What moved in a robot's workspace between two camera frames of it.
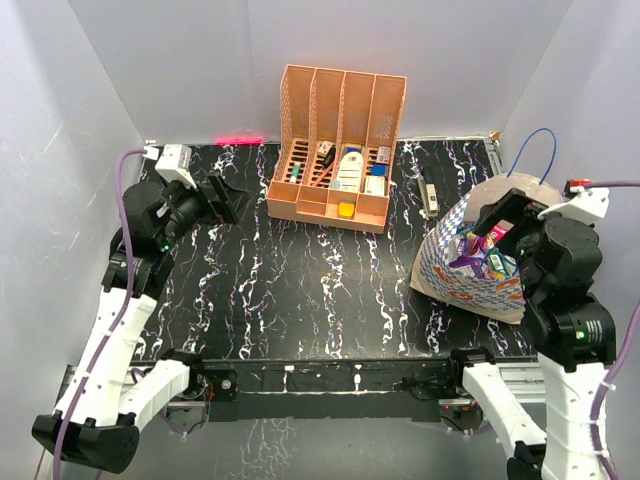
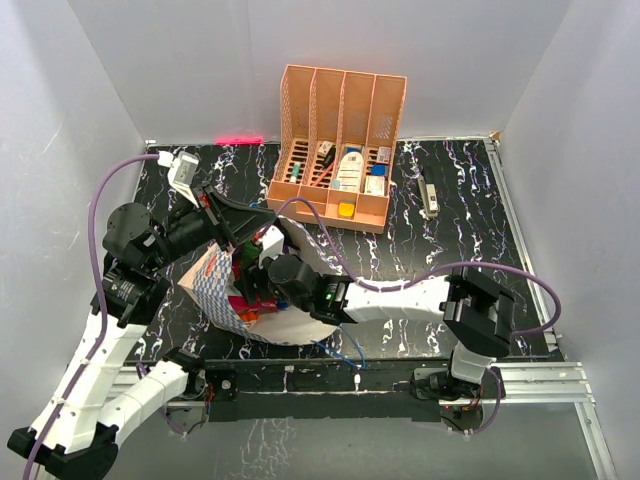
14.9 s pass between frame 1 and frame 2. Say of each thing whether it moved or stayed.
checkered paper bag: moved
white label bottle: stayed
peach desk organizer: stayed
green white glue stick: stayed
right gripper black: moved
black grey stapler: stayed
